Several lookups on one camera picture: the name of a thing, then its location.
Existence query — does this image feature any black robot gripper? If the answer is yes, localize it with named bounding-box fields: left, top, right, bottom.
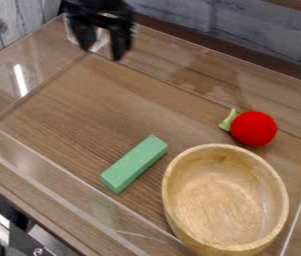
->
left=63, top=0, right=134, bottom=61

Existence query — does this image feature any red plush fruit green leaf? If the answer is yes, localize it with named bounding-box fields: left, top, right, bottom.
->
left=218, top=109, right=278, bottom=147

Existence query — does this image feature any green rectangular block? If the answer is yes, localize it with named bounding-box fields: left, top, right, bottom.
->
left=100, top=135, right=168, bottom=194

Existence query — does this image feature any wooden oval bowl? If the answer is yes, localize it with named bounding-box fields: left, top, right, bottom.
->
left=162, top=144, right=288, bottom=256

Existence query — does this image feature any clear acrylic tray enclosure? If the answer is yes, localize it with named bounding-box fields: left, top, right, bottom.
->
left=0, top=18, right=301, bottom=256

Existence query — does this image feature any black metal frame bracket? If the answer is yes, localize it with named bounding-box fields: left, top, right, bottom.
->
left=8, top=212, right=55, bottom=256

